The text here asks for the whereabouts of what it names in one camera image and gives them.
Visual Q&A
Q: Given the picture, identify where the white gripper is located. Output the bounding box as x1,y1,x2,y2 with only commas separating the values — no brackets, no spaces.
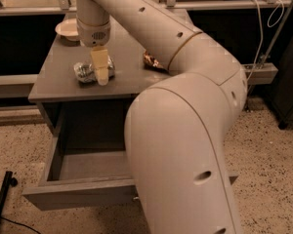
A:
77,19,110,86

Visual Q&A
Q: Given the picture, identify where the crushed silver green 7up can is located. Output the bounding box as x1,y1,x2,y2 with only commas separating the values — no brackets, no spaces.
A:
73,58,115,84

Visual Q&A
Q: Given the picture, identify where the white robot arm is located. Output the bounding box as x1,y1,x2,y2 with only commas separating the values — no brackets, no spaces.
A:
77,0,247,234

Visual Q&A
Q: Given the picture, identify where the crushed brown gold can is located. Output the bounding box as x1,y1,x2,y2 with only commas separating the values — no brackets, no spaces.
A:
143,51,166,71

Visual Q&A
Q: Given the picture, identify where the grey open top drawer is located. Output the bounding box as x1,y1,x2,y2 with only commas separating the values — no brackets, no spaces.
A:
23,127,235,214

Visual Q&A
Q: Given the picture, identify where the white bowl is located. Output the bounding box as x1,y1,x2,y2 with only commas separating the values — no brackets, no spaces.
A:
55,19,79,41

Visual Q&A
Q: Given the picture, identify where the grey wooden cabinet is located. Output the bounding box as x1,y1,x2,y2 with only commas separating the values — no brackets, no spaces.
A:
27,9,228,138

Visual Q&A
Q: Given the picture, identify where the black stand leg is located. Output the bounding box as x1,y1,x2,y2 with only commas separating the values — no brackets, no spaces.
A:
0,171,18,218

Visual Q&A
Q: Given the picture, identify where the grey metal railing frame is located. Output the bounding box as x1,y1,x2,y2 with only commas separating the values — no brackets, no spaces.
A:
0,0,293,99

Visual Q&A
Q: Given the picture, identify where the white cable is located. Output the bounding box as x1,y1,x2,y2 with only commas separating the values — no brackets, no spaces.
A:
245,0,285,83

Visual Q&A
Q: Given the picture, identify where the black floor cable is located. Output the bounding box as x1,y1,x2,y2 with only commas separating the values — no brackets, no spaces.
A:
0,214,42,234

